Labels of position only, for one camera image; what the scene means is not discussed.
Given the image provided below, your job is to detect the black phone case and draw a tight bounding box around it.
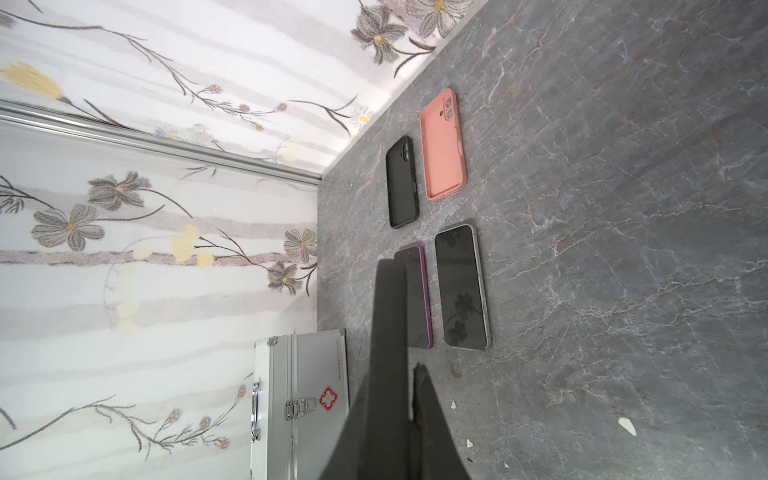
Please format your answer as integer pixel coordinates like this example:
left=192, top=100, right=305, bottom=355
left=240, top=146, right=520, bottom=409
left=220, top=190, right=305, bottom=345
left=385, top=135, right=419, bottom=229

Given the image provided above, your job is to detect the pink phone case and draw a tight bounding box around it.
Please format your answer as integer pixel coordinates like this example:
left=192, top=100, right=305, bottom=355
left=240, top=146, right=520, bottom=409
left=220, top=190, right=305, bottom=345
left=419, top=88, right=468, bottom=201

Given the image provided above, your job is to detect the black phone face down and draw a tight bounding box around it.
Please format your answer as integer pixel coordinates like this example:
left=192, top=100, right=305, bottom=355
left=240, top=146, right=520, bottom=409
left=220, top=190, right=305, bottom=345
left=358, top=259, right=412, bottom=479

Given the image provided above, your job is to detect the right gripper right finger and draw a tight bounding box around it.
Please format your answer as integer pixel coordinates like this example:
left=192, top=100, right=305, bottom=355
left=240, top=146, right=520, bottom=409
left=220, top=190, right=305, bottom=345
left=411, top=364, right=469, bottom=480

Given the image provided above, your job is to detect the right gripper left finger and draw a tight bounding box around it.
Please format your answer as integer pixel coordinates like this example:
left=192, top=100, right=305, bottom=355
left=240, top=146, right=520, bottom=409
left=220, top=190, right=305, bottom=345
left=319, top=377, right=368, bottom=480

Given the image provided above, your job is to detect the purple phone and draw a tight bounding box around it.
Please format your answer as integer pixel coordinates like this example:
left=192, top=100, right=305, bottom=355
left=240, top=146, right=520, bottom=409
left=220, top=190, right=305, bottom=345
left=394, top=245, right=434, bottom=350

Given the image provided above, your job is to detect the silver metal case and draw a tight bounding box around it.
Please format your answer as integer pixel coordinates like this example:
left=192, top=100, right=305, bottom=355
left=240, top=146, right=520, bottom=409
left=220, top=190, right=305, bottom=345
left=249, top=330, right=349, bottom=480

